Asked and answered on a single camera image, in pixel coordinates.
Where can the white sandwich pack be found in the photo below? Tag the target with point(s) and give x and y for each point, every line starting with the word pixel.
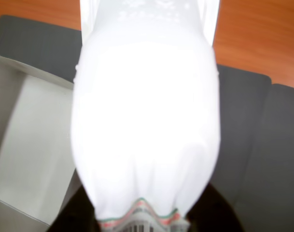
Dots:
pixel 146 108

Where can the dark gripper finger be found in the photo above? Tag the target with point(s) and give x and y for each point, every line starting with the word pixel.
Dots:
pixel 76 215
pixel 214 215

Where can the dark gray rubber mat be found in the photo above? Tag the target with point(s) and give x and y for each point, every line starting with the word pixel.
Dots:
pixel 40 43
pixel 279 149

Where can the gray paper box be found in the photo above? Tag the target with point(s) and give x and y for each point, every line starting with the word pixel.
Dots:
pixel 33 145

